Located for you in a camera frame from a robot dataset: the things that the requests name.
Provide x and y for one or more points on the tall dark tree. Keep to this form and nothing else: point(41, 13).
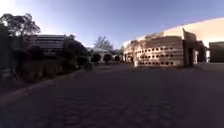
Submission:
point(20, 25)

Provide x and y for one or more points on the pale kerb strip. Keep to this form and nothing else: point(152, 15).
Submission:
point(30, 89)

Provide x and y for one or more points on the distant tree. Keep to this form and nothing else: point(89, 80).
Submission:
point(103, 43)

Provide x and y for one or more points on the pale large building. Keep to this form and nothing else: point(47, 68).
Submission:
point(203, 30)

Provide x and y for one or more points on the small white building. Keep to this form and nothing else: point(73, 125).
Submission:
point(100, 50)

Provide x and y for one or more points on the brick building with holes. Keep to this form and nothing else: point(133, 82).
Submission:
point(160, 46)

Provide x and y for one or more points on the dark brick paved ground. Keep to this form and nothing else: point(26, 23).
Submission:
point(126, 100)

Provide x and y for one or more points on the round dark bush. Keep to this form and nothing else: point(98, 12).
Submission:
point(96, 58)
point(107, 58)
point(117, 58)

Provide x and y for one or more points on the building with flat roof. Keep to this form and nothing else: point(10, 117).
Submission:
point(50, 41)

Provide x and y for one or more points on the row of dark bushes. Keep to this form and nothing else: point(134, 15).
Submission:
point(50, 66)

